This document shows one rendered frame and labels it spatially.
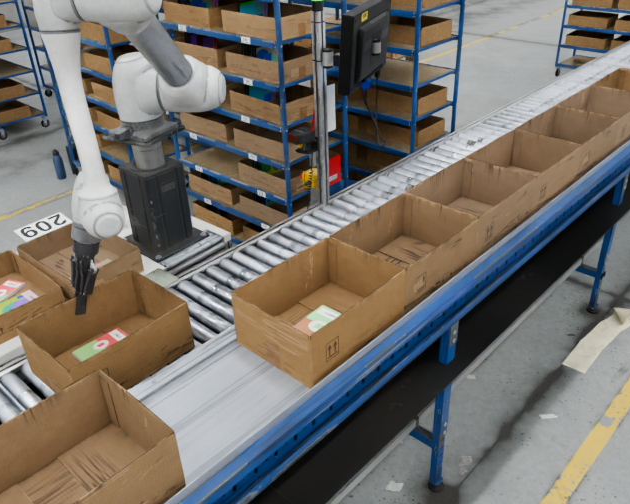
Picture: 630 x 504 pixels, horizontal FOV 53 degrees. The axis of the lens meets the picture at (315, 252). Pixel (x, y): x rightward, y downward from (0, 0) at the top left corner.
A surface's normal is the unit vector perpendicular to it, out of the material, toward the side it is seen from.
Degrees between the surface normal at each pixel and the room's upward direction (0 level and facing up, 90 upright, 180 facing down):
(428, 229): 89
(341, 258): 90
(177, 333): 91
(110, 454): 1
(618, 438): 0
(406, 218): 90
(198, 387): 0
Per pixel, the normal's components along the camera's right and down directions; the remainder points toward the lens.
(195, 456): -0.04, -0.86
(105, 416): 0.73, 0.32
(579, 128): -0.68, 0.39
